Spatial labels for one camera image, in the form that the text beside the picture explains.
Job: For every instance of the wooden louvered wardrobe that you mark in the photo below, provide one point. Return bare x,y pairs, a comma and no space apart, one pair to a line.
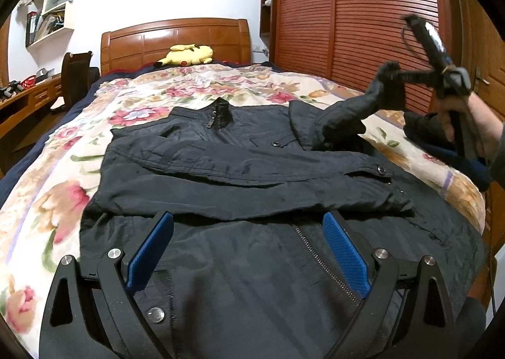
346,41

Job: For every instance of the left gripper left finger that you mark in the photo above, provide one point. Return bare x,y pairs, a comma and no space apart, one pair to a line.
91,312

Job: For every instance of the yellow plush toy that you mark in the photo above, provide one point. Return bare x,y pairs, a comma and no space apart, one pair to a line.
184,55

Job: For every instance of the dark folded clothes pile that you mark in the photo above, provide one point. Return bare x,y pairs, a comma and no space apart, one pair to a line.
427,132

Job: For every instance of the red basket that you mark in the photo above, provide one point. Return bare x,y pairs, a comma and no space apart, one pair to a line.
29,82

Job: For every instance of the person's right hand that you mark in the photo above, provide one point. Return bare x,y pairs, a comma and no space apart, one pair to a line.
451,109

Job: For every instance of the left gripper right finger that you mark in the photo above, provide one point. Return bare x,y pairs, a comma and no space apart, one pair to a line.
404,309

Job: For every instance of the white wall shelf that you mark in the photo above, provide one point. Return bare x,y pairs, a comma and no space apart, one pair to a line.
46,20

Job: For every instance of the black jacket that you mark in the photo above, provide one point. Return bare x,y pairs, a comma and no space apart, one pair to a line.
248,188

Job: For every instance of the dark wooden chair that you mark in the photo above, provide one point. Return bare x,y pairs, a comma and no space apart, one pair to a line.
77,76

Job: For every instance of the person's right forearm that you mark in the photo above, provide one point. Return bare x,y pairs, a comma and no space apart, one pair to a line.
488,125

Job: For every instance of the wooden desk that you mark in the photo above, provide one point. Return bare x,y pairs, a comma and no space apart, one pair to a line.
25,118

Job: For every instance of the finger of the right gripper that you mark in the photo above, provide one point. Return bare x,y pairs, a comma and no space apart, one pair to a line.
391,95

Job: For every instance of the floral blanket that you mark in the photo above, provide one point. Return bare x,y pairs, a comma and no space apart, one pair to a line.
43,199

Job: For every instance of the wooden headboard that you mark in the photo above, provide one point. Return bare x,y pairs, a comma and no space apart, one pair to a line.
131,48

